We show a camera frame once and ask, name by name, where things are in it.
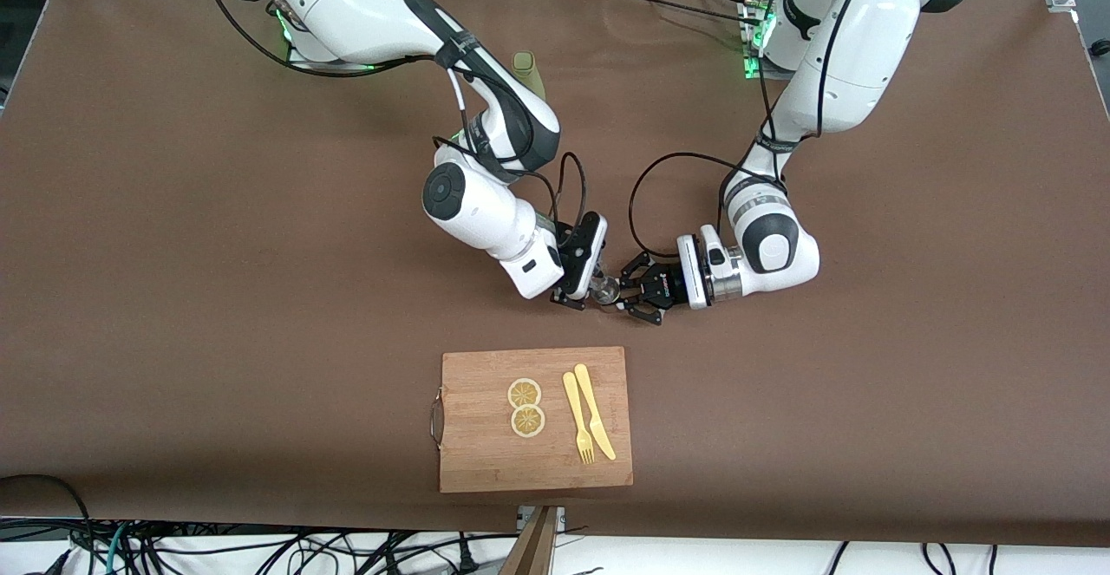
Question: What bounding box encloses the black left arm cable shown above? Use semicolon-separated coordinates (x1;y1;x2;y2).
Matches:
629;0;878;261

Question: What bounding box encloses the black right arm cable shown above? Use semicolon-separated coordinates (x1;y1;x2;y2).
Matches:
201;0;591;251

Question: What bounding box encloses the teal floor cable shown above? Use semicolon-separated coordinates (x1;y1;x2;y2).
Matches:
104;523;133;575

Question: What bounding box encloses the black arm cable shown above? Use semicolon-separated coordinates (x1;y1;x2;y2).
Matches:
629;0;878;261
201;0;591;251

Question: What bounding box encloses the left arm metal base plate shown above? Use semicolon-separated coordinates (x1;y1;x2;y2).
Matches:
739;0;790;82

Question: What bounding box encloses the olive green bottle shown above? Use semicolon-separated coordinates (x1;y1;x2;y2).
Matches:
512;51;549;103

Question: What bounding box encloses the wooden cutting board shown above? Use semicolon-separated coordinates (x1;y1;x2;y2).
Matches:
431;346;634;494

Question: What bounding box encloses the thick black floor cable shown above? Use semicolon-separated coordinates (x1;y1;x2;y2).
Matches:
0;474;96;575

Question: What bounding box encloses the brown table cover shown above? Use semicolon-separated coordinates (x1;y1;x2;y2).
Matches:
0;0;1110;550

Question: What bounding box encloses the yellow plastic knife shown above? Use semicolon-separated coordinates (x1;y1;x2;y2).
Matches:
573;363;617;461

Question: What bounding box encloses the wooden post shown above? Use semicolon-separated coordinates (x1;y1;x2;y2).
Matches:
499;506;560;575

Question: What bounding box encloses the yellow plastic fork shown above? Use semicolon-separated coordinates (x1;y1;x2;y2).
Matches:
562;371;596;465

